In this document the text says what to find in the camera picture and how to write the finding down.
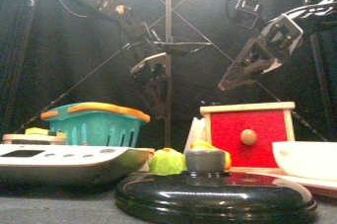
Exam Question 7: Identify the white bowl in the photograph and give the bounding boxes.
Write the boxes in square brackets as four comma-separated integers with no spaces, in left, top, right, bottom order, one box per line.
[272,140,337,183]

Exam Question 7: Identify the thin diagonal frame brace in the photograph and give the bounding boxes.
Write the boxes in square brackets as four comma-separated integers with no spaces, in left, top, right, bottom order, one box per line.
[127,0,328,142]
[18,0,221,132]

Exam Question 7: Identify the vertical metal frame pole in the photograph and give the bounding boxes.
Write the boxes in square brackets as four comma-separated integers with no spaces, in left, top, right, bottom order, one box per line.
[164,0,173,148]

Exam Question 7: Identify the green toy lettuce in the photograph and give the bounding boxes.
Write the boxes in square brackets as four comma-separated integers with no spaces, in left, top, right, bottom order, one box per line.
[148,147,188,177]

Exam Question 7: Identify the black lid with grey knob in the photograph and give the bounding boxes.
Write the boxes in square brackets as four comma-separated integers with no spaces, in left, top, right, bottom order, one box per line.
[115,148,319,224]

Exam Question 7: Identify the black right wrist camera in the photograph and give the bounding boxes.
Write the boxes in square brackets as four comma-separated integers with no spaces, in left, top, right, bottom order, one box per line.
[224,0,267,31]

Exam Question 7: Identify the small wooden tray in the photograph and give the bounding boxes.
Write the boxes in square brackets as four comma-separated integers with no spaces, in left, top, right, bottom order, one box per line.
[2,132,68,146]

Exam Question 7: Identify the white grey kitchen scale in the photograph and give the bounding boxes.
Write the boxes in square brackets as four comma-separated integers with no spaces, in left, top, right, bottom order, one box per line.
[0,143,153,187]

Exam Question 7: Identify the red wooden drawer box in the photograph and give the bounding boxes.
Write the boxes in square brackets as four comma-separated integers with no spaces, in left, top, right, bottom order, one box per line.
[199,101,296,169]

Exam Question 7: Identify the yellow toy block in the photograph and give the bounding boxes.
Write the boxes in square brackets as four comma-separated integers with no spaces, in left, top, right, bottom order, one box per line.
[24,126,52,136]

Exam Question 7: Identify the teal basket with orange rim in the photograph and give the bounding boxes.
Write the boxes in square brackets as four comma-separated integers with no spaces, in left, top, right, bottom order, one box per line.
[40,102,152,148]

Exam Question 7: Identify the white plastic container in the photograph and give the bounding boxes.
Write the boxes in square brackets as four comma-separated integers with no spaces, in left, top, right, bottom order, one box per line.
[183,116,208,155]

